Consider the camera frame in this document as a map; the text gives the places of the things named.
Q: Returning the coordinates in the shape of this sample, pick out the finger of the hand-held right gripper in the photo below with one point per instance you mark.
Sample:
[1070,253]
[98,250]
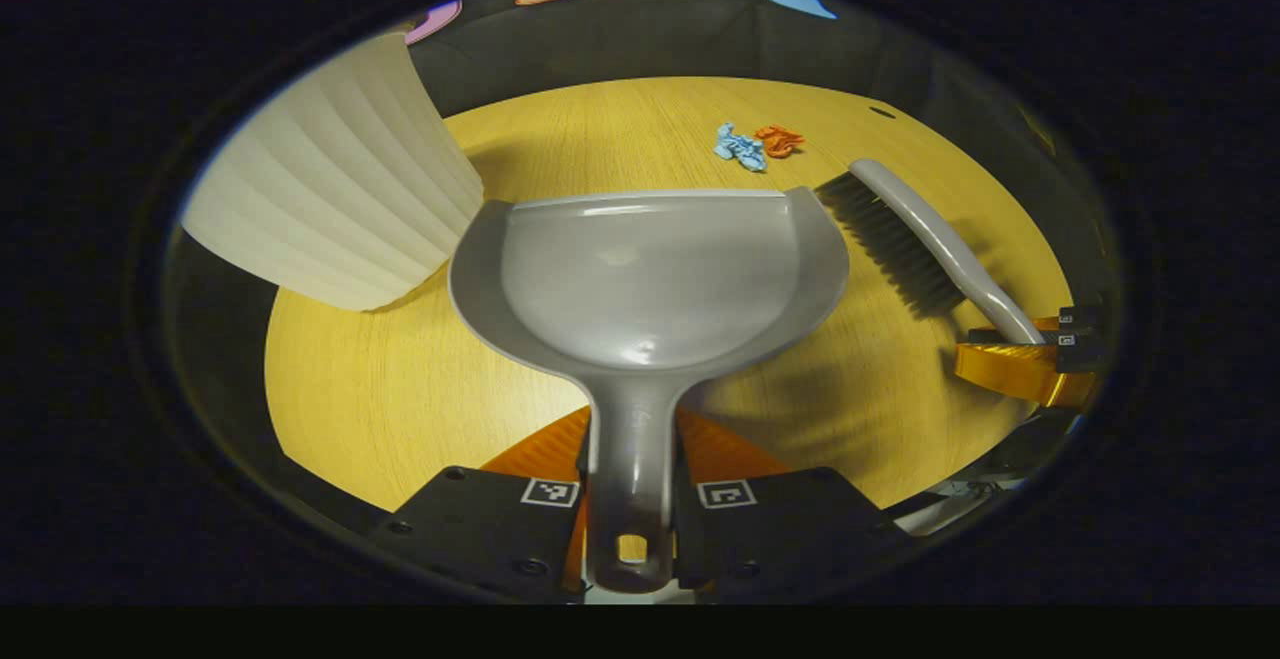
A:
[1080,317]
[1010,369]

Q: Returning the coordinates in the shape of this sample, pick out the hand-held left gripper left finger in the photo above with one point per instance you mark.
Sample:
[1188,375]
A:
[470,519]

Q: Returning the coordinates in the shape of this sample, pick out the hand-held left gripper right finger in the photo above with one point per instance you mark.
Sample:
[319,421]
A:
[790,524]

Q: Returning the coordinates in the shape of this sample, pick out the grey small broom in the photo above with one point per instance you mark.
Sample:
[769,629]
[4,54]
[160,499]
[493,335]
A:
[930,229]

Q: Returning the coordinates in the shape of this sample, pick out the grey plastic dustpan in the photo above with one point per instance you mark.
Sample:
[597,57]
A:
[650,279]

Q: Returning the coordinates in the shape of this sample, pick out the orange paper scrap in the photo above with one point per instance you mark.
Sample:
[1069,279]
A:
[780,139]

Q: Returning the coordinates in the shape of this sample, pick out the blue paper scrap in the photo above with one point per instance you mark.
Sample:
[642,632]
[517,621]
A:
[740,147]

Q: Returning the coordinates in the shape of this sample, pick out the white ribbed garbage bin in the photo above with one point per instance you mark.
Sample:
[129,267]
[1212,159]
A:
[330,189]

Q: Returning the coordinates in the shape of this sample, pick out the wooden desktop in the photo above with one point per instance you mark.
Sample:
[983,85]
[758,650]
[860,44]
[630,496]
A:
[400,389]

